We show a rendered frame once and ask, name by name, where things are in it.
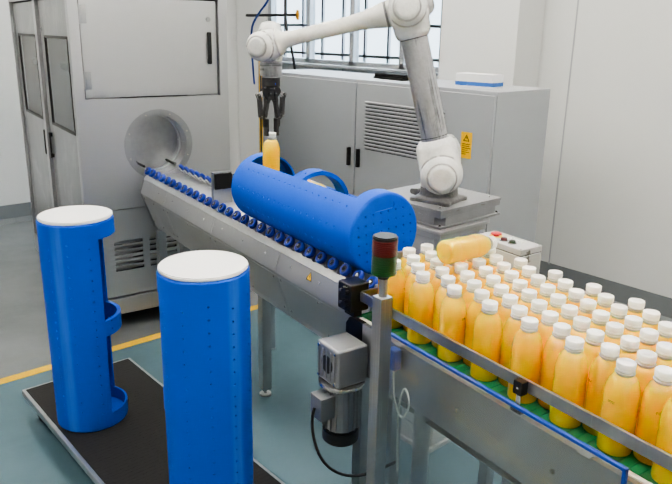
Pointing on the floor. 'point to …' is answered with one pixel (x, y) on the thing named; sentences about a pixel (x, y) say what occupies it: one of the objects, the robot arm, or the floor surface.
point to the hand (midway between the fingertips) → (271, 127)
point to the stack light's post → (379, 388)
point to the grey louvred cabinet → (529, 126)
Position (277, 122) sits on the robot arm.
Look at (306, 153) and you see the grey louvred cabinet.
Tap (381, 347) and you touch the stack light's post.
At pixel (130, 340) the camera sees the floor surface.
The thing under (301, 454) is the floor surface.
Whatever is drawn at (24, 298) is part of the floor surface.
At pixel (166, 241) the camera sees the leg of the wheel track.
